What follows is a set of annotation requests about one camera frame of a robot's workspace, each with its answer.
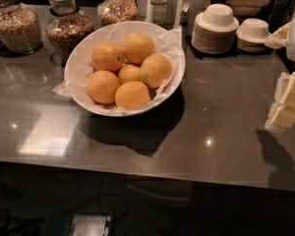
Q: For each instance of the glass jar of grains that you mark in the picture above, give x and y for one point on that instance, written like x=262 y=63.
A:
x=19 y=27

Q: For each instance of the short stack paper bowls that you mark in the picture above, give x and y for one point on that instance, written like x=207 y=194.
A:
x=252 y=35

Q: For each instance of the glass jar mixed cereal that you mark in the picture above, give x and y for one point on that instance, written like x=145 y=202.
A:
x=116 y=11

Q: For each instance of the clear glass bottle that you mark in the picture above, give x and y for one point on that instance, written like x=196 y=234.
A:
x=158 y=11

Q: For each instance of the glass jar brown cereal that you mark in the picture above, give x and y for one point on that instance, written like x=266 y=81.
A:
x=68 y=27

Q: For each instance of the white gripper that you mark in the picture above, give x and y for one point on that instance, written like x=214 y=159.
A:
x=282 y=113

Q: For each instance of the small orange centre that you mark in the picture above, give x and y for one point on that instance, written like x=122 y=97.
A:
x=129 y=73

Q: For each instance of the white paper bowl liner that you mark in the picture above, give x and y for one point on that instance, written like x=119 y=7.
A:
x=168 y=43

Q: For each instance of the white oval bowl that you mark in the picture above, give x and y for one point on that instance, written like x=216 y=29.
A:
x=173 y=82

